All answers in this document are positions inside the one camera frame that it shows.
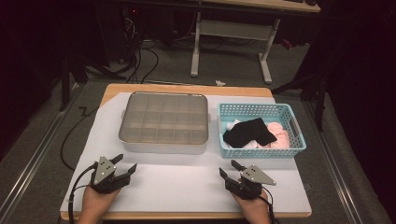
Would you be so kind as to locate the dark equipment with red light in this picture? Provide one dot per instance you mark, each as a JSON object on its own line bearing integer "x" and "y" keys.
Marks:
{"x": 132, "y": 18}

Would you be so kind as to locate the person's right hand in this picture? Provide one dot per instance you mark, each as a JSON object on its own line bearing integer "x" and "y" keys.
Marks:
{"x": 255, "y": 211}

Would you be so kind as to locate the light blue perforated basket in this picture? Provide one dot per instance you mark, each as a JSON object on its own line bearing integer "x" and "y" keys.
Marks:
{"x": 264, "y": 153}

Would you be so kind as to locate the metal floor rail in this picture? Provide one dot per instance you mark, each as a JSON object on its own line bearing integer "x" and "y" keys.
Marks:
{"x": 333, "y": 163}
{"x": 38, "y": 152}

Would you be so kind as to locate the small red object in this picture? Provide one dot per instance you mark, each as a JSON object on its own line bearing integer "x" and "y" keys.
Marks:
{"x": 287, "y": 44}

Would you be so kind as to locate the white divided storage box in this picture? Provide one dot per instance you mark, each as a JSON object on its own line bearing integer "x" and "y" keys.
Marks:
{"x": 162, "y": 148}

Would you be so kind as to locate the pink sock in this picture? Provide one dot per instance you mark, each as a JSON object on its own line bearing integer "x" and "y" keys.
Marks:
{"x": 281, "y": 141}
{"x": 275, "y": 127}

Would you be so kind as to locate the translucent grey box lid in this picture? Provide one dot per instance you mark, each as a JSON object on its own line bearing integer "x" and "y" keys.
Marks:
{"x": 163, "y": 118}

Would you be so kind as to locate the black sock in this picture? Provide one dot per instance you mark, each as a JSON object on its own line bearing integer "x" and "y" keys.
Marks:
{"x": 239, "y": 135}
{"x": 267, "y": 137}

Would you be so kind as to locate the black metal stand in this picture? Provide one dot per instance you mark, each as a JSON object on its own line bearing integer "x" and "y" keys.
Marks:
{"x": 64, "y": 87}
{"x": 320, "y": 105}

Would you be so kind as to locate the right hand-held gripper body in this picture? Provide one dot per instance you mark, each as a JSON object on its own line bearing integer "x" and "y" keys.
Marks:
{"x": 252, "y": 182}

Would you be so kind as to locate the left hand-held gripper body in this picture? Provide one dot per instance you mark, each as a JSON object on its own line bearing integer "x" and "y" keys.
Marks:
{"x": 102, "y": 174}

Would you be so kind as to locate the white table cover sheet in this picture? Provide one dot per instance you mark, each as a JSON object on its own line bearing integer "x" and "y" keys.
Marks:
{"x": 186, "y": 186}

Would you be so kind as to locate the person's left hand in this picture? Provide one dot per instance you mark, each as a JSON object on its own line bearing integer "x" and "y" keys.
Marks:
{"x": 93, "y": 205}

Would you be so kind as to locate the white crumpled scrap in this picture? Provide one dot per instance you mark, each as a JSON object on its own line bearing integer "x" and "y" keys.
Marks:
{"x": 220, "y": 83}

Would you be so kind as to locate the white-framed desk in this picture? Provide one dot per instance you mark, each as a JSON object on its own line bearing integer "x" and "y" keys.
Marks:
{"x": 236, "y": 30}

